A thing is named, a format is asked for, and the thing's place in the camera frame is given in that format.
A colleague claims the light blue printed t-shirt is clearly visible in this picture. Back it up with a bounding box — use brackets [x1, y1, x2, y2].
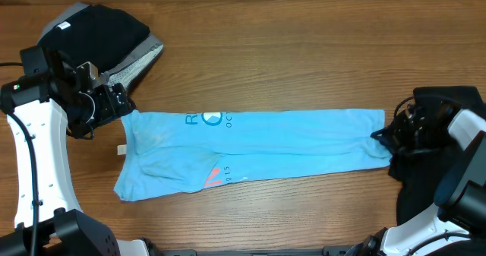
[114, 109, 391, 201]

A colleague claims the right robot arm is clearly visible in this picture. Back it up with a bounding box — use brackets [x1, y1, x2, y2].
[346, 109, 485, 256]

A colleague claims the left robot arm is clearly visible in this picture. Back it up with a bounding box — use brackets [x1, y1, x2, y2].
[1, 46, 154, 256]

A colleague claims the black garment at right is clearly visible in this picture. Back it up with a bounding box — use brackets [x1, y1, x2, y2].
[389, 86, 485, 225]

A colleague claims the folded grey garment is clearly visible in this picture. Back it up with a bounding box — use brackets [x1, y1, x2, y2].
[37, 2, 165, 93]

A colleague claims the folded black garment on stack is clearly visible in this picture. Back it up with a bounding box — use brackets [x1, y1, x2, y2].
[37, 3, 150, 71]

